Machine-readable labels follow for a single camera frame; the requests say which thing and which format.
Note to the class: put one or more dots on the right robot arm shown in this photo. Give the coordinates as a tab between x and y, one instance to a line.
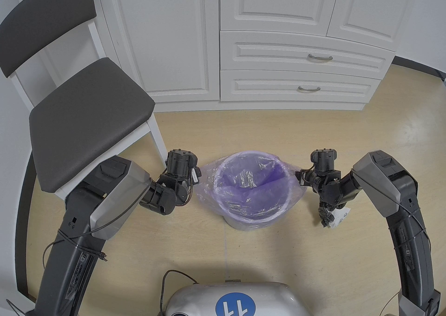
383	185

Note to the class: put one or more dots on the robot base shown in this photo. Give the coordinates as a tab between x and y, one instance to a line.
237	299

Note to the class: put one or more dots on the white chair dark grey seat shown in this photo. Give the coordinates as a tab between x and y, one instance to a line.
87	108

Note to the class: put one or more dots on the purple plastic bag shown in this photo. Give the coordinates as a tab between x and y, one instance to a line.
209	189

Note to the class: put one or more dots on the pale purple trash bin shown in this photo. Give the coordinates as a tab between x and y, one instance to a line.
251	221

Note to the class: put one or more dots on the white wardrobe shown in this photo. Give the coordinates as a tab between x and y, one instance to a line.
278	11

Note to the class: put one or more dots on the crumpled black plastic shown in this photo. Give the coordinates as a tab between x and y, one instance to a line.
325	216

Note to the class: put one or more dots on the crumpled white paper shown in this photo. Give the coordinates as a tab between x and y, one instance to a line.
341	217

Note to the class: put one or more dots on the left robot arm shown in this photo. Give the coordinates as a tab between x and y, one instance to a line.
115	196

